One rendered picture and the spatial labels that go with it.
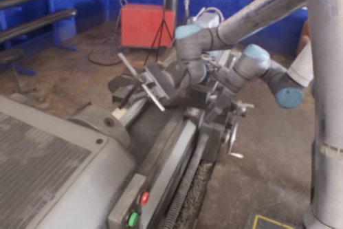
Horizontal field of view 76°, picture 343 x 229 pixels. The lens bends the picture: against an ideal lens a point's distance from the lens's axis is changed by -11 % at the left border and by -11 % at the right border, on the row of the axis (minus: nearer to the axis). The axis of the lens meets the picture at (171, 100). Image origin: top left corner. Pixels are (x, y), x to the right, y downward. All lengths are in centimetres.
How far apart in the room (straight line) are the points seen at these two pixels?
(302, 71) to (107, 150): 65
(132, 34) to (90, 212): 383
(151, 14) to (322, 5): 370
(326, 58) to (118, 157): 43
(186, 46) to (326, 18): 53
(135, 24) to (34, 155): 370
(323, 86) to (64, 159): 48
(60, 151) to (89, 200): 12
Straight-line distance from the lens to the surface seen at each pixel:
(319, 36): 43
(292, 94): 87
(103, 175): 50
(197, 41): 86
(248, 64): 94
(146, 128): 150
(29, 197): 47
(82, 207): 47
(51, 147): 54
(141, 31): 413
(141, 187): 53
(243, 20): 79
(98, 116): 81
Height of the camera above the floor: 170
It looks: 34 degrees down
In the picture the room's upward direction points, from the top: 5 degrees clockwise
